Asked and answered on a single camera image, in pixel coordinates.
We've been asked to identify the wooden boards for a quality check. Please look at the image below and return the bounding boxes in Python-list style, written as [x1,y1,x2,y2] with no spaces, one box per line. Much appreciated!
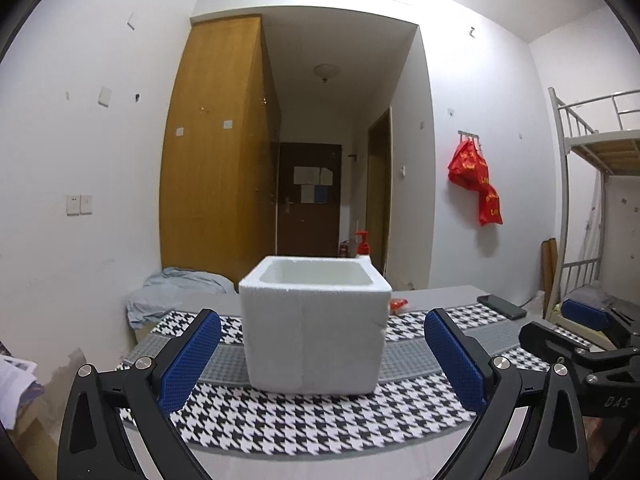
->
[541,239,557,301]

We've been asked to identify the white printed papers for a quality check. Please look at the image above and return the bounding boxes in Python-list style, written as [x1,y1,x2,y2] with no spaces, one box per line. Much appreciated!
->
[0,355,43,431]

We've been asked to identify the white foam box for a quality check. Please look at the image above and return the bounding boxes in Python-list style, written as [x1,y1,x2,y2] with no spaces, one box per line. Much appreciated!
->
[238,255,392,395]

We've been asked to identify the white lotion pump bottle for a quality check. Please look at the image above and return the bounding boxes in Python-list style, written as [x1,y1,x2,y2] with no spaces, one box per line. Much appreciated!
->
[354,230,373,263]

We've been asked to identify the metal bunk bed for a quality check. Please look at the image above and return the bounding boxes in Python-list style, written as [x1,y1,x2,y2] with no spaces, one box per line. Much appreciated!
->
[548,86,640,346]

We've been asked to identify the wooden wardrobe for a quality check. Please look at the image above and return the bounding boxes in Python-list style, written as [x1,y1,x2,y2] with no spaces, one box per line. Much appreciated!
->
[159,16,281,291]

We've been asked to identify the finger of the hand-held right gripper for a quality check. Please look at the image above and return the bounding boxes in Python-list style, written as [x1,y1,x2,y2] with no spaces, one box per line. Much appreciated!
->
[519,322,640,418]
[561,299,640,348]

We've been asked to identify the houndstooth table cloth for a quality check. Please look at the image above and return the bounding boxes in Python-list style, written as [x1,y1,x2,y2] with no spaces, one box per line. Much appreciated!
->
[117,302,591,456]

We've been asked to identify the red printed bag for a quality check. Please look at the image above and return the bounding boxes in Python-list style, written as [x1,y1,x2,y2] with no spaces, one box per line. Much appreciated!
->
[477,182,503,227]
[447,139,490,191]

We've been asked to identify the grey folded cloth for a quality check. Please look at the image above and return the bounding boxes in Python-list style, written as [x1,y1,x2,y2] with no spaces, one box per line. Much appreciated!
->
[575,285,613,311]

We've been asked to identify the brown wooden side door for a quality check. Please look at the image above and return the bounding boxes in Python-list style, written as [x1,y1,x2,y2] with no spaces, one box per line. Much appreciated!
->
[366,107,393,281]

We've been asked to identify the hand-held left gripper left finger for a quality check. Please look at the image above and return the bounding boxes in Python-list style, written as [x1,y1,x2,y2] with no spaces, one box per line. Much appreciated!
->
[57,308,236,480]

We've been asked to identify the pale blue crumpled cloth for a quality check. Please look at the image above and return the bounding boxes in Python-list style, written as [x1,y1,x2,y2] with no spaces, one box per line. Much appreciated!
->
[125,267,236,328]

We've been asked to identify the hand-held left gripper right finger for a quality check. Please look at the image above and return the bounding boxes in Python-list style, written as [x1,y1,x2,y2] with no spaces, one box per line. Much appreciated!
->
[424,307,586,480]

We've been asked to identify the dark brown door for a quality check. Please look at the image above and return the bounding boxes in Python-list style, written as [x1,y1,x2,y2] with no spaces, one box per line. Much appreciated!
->
[277,142,343,258]

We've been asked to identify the black smartphone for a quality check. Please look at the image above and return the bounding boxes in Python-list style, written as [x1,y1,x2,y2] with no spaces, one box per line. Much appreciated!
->
[476,294,528,320]

